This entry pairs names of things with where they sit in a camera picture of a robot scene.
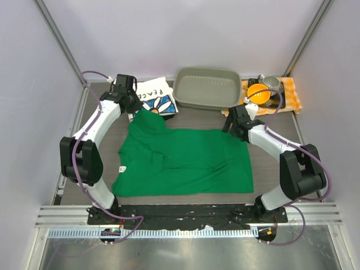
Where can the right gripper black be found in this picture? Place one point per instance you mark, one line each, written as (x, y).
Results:
(227, 125)

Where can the grey striped mug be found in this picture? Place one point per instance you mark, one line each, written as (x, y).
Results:
(272, 83)

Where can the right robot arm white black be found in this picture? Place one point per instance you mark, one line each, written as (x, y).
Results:
(301, 171)

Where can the white folded daisy t shirt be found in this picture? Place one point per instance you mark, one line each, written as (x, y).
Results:
(157, 96)

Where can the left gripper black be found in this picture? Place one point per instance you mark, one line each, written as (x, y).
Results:
(138, 105)

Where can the black folded t shirt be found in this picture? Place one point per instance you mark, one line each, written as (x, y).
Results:
(168, 116)

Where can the black floral square plate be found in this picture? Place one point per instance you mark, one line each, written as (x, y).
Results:
(274, 100)

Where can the grey plastic tray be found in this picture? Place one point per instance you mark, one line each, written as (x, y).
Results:
(207, 88)

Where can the slotted cable duct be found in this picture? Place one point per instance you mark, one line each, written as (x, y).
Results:
(113, 233)

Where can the green t shirt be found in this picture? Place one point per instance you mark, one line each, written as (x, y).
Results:
(160, 161)

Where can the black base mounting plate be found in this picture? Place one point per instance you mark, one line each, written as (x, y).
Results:
(188, 217)

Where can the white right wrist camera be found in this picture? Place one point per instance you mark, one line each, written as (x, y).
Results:
(251, 108)

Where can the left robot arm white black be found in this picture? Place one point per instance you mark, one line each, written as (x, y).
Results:
(79, 155)

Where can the orange bowl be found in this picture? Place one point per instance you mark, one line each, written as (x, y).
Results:
(258, 93)

